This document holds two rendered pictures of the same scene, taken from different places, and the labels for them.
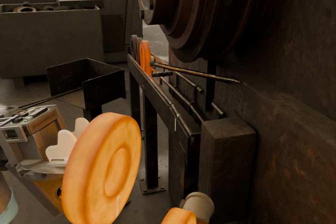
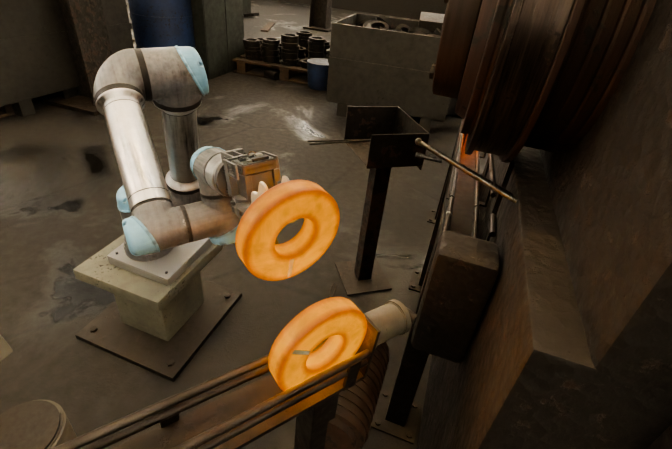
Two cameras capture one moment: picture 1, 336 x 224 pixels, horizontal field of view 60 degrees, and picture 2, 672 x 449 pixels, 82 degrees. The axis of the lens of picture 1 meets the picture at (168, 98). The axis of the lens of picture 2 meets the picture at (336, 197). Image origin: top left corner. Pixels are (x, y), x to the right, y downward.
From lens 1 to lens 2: 21 cm
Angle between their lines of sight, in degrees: 28
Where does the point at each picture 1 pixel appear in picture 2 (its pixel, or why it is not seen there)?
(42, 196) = not seen: hidden behind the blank
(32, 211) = not seen: hidden behind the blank
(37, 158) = (245, 198)
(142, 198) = (406, 293)
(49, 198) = not seen: hidden behind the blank
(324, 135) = (534, 306)
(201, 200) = (397, 311)
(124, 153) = (312, 224)
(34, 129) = (247, 172)
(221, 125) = (460, 243)
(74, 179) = (245, 225)
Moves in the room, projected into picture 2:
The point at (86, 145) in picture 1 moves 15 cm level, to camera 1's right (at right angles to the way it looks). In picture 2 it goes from (264, 202) to (365, 252)
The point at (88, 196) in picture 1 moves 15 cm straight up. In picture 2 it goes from (250, 244) to (246, 134)
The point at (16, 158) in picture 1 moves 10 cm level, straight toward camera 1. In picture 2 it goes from (232, 191) to (213, 229)
